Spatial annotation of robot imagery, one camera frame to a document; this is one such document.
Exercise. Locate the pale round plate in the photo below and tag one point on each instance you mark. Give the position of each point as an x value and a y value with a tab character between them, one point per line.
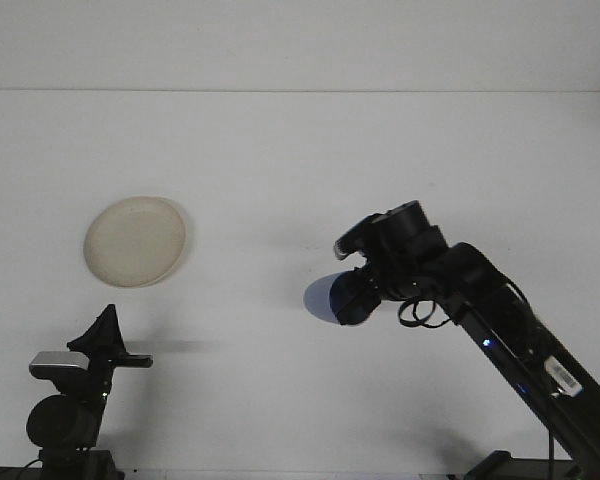
135	245

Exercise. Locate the pale blue cup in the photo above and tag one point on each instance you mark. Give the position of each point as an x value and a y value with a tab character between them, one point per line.
320	299

